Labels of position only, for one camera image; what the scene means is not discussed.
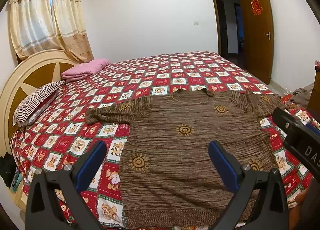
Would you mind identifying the brown knitted sweater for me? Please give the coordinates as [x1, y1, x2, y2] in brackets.
[85, 89, 285, 229]

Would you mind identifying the person's right hand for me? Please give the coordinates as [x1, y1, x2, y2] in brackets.
[289, 188, 309, 230]

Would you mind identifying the brown wooden dresser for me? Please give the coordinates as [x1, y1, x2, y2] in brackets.
[307, 66, 320, 121]

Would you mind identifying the brown cloth on floor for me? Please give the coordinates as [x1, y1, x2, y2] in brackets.
[290, 88, 311, 108]

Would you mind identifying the red patchwork bear bedspread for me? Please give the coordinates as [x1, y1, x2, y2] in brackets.
[10, 50, 320, 230]

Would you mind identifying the striped pillow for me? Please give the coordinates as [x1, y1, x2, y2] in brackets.
[12, 80, 65, 128]

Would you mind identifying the brown wooden door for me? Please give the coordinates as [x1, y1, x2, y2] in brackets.
[240, 0, 274, 84]

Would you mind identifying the cream round headboard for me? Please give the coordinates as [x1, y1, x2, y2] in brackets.
[0, 49, 78, 211]

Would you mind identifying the red double happiness decal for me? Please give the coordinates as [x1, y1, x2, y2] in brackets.
[251, 0, 263, 15]

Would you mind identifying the pink folded blanket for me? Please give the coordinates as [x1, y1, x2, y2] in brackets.
[61, 59, 110, 83]

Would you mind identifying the beige patterned curtain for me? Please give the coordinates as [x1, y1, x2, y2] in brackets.
[8, 0, 94, 62]

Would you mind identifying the metal door handle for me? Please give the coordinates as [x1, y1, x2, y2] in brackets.
[264, 32, 271, 41]

